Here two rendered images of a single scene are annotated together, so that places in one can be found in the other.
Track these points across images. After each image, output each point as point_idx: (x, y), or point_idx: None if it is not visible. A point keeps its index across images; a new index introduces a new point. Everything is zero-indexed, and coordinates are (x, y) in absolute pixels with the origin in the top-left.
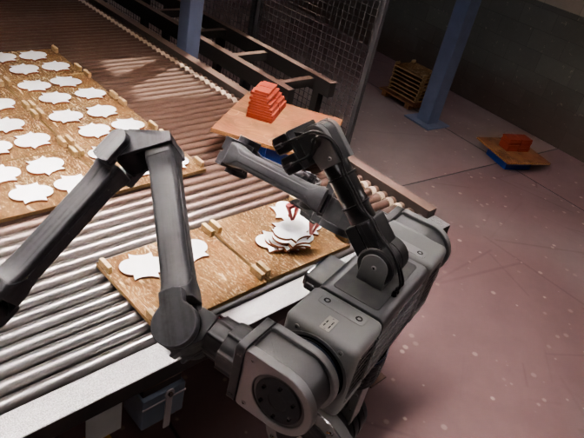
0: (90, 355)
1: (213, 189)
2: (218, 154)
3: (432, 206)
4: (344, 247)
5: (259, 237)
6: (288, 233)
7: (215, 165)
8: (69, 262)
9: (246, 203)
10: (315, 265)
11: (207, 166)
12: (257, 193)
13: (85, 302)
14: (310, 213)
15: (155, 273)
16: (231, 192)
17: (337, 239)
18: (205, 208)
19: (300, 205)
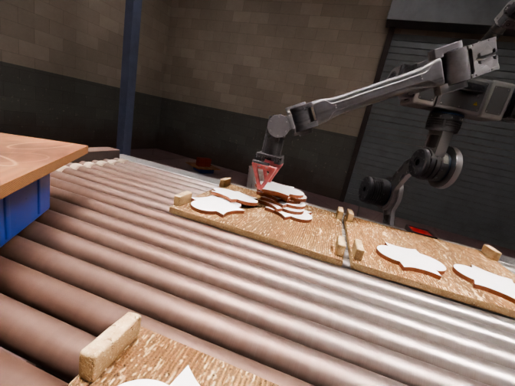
0: None
1: (219, 290)
2: (497, 59)
3: (106, 147)
4: (235, 185)
5: (301, 217)
6: (289, 188)
7: (57, 327)
8: None
9: (224, 243)
10: (477, 84)
11: (74, 349)
12: (172, 237)
13: None
14: (281, 155)
15: (477, 268)
16: (204, 263)
17: (227, 187)
18: (300, 280)
19: (280, 155)
